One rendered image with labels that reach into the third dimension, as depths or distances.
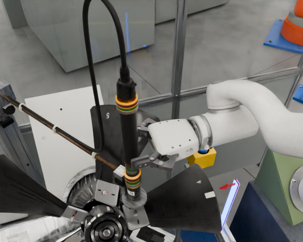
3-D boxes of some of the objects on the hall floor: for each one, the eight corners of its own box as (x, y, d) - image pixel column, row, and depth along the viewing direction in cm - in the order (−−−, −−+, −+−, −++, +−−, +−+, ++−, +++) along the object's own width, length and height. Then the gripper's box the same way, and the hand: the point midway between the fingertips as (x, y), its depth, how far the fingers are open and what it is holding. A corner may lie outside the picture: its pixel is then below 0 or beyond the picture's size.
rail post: (174, 238, 198) (183, 173, 144) (179, 236, 199) (190, 171, 145) (176, 243, 196) (186, 179, 142) (182, 241, 197) (193, 176, 143)
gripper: (183, 100, 72) (116, 114, 68) (215, 149, 60) (136, 170, 56) (181, 121, 77) (118, 135, 73) (210, 170, 65) (137, 190, 61)
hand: (131, 149), depth 65 cm, fingers open, 8 cm apart
